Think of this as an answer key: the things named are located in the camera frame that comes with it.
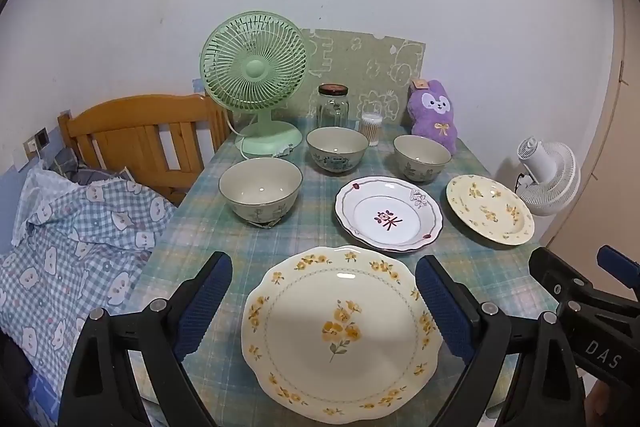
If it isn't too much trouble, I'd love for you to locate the small yellow flower plate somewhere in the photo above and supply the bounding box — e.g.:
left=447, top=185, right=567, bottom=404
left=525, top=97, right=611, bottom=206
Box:
left=446, top=174, right=535, bottom=246

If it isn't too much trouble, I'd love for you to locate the ceramic bowl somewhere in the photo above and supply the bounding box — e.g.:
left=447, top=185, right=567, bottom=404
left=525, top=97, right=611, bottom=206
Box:
left=218, top=157, right=304, bottom=227
left=393, top=134, right=451, bottom=183

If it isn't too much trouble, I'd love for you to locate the large yellow flower plate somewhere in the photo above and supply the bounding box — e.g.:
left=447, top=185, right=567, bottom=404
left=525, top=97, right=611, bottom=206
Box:
left=241, top=246, right=442, bottom=425

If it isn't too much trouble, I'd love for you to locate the white red pattern plate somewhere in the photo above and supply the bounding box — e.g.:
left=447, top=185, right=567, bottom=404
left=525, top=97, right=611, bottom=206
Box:
left=334, top=176, right=444, bottom=254

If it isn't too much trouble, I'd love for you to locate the blue pattern bowl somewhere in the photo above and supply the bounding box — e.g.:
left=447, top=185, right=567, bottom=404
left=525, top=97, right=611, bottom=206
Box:
left=306, top=127, right=369, bottom=173

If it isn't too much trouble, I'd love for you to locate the beige door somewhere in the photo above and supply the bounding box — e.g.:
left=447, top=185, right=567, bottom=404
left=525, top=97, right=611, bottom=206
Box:
left=541, top=0, right=639, bottom=297

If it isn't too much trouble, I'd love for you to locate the white standing fan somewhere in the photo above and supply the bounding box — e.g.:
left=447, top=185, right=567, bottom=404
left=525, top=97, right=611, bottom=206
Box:
left=516, top=136, right=580, bottom=217

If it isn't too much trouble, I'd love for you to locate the blue checkered blanket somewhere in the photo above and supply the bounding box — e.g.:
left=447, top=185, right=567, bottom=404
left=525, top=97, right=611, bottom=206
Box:
left=1, top=166, right=176, bottom=393

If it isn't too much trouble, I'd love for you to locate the wooden bed headboard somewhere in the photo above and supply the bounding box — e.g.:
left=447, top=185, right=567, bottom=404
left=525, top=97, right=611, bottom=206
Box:
left=58, top=94, right=230, bottom=206

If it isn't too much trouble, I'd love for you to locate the plaid tablecloth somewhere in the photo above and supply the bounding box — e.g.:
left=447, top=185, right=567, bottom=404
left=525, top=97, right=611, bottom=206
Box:
left=127, top=121, right=555, bottom=426

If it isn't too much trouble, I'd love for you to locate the purple plush bunny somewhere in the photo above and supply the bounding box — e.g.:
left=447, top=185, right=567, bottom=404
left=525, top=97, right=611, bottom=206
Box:
left=407, top=79, right=458, bottom=155

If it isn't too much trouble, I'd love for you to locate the glass jar black lid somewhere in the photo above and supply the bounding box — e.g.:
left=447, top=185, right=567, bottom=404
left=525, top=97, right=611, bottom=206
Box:
left=316, top=83, right=349, bottom=128

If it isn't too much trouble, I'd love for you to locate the green desk fan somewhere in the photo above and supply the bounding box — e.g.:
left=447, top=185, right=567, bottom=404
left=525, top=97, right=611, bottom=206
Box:
left=200, top=11, right=308, bottom=157

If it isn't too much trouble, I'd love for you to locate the cotton swab container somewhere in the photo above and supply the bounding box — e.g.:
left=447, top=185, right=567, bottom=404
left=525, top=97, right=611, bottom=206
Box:
left=359, top=112, right=383, bottom=146

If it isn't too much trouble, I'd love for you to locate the green cartoon mat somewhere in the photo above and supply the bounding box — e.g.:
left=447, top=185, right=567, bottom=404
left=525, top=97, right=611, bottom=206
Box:
left=285, top=29, right=426, bottom=124

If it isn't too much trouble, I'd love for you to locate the wall socket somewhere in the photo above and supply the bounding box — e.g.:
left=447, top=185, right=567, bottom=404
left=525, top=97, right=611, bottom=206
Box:
left=34, top=128, right=50, bottom=150

